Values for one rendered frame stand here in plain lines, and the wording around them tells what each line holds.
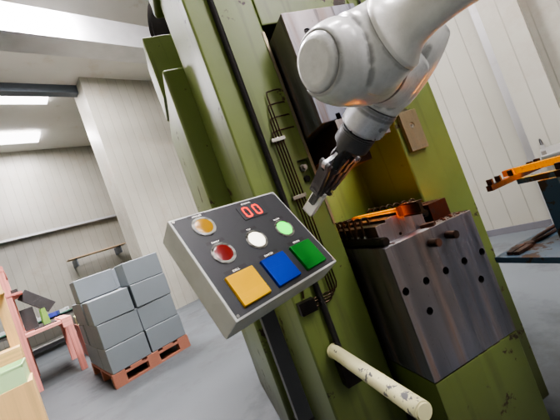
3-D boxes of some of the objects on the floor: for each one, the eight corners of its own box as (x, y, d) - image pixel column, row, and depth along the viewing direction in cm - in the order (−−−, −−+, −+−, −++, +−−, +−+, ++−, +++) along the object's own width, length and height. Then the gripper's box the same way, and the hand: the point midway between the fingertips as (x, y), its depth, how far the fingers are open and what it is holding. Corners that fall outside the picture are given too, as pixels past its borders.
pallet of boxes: (191, 345, 396) (157, 251, 399) (117, 389, 335) (77, 278, 338) (157, 339, 490) (129, 263, 493) (94, 373, 429) (63, 287, 433)
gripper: (356, 144, 56) (300, 230, 71) (389, 138, 65) (333, 216, 80) (327, 120, 59) (280, 207, 74) (363, 117, 68) (314, 196, 83)
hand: (314, 202), depth 74 cm, fingers closed
